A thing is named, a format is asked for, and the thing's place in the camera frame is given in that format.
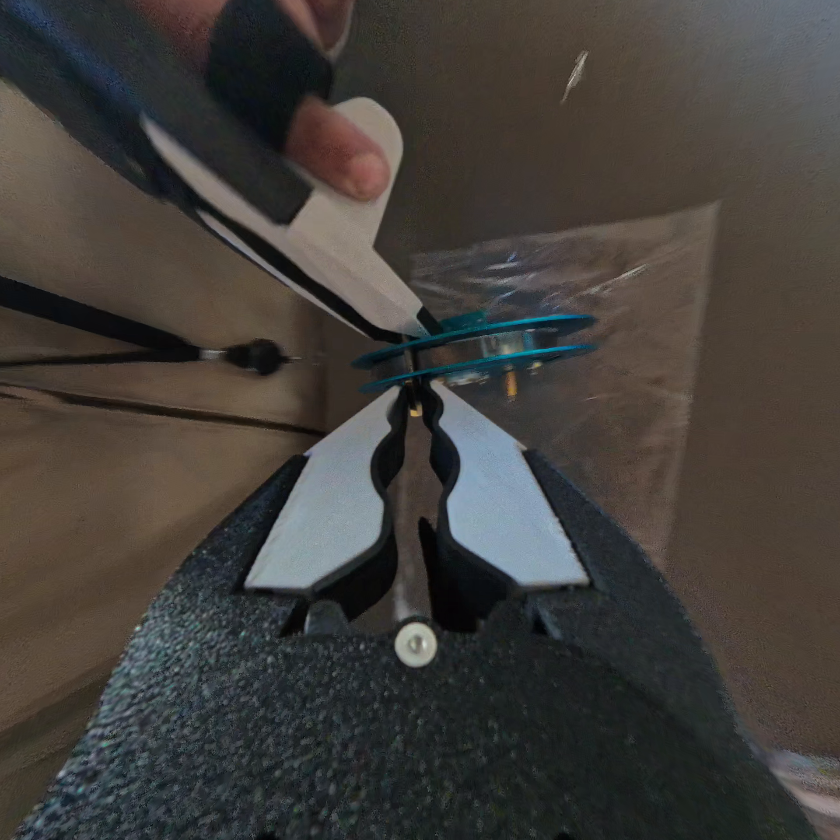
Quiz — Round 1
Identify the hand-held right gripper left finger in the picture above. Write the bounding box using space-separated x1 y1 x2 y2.
243 387 411 596

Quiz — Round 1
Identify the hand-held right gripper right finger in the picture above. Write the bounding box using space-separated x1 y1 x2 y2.
428 382 592 589

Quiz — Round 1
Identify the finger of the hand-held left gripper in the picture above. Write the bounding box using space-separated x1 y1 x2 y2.
196 211 395 343
141 118 442 337

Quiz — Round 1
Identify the blue disc bearing assembly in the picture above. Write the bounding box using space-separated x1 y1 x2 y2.
351 311 598 401

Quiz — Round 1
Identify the person's left hand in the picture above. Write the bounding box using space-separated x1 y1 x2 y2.
131 0 392 202

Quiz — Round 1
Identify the clear plastic bag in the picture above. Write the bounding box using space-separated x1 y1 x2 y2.
410 200 721 572

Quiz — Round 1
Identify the small clear plastic scrap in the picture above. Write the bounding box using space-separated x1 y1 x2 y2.
559 49 589 106

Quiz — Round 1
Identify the black drawstring toggle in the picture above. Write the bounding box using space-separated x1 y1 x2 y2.
0 276 303 378

